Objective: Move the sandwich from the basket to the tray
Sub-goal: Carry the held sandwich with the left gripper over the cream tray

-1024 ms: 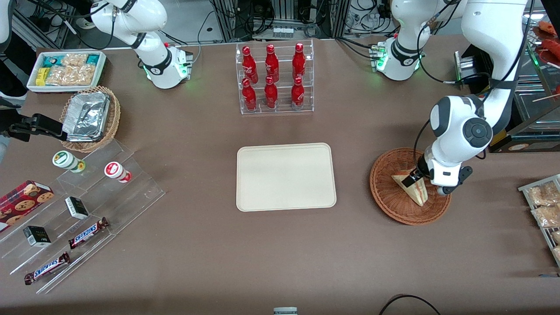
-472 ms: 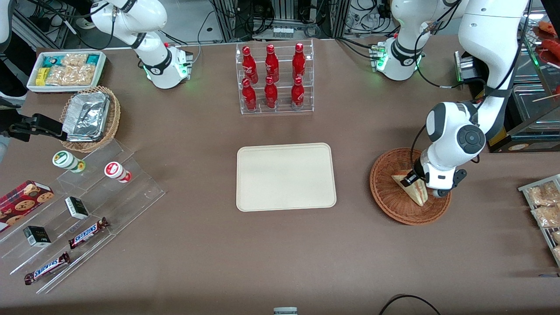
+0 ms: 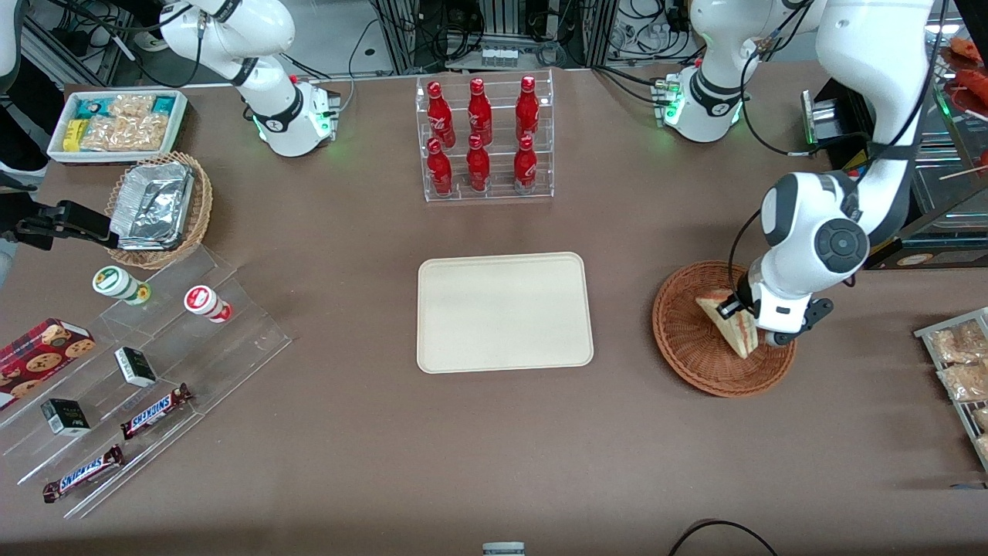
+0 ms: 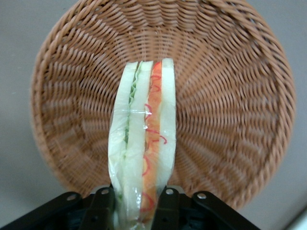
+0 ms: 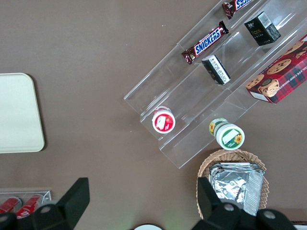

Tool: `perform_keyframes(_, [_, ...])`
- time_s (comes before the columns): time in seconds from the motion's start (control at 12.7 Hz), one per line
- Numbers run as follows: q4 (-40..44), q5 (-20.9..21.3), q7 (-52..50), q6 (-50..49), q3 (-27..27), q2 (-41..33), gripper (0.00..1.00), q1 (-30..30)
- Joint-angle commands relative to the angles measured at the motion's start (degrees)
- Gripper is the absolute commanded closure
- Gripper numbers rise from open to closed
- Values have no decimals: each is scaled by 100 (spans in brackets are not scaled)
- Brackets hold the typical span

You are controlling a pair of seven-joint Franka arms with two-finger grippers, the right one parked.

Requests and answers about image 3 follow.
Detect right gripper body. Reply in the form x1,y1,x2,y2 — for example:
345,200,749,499
0,168,39,240

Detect triangular layered sandwich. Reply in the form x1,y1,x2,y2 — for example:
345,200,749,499
695,290,762,361

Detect brown wicker basket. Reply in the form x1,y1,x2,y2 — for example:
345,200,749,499
652,261,797,399

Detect light tan wicker basket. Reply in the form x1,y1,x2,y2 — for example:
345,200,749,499
104,151,214,270

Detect tray of packaged snacks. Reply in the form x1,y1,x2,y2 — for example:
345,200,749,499
914,307,988,473

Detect cream plastic tray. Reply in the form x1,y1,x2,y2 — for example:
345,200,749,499
417,252,595,375

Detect green-lid sunflower cup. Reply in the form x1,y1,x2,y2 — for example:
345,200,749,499
92,266,152,307

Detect silver foil packets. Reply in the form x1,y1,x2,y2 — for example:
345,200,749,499
110,161,195,252

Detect clear bag of crackers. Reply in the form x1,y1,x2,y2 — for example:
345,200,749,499
81,114,168,152
108,93,156,121

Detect red tartan cookie box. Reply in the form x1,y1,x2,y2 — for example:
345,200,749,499
0,318,97,412

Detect white rectangular snack bin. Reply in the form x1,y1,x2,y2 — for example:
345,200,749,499
46,89,190,165

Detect red-lid white cup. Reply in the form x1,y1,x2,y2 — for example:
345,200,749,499
184,285,233,324

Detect small black box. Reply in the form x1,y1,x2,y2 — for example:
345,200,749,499
40,398,92,438
114,347,158,388

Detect clear bag of pastries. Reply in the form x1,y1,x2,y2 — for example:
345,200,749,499
937,361,988,403
929,320,988,364

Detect clear acrylic tiered shelf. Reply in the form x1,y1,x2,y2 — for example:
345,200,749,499
0,246,293,520

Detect black glass display cabinet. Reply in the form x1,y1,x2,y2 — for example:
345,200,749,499
863,0,988,271

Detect black metal control box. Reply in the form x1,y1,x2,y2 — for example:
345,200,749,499
800,77,875,157

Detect Snickers chocolate bar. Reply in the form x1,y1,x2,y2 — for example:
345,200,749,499
42,445,125,504
120,384,194,441

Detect red cola bottle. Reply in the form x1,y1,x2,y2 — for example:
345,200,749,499
427,137,455,196
467,77,494,144
513,135,540,195
466,134,492,193
516,75,541,141
426,80,456,146

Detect clear acrylic bottle rack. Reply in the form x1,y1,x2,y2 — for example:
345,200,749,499
415,69,556,204

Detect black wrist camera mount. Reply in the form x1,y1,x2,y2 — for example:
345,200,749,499
804,298,836,334

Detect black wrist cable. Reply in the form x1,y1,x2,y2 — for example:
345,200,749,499
727,207,773,298

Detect black looped cable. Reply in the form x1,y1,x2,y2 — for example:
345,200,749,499
667,519,781,556

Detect aluminium profile frame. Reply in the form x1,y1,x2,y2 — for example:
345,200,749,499
369,0,618,75

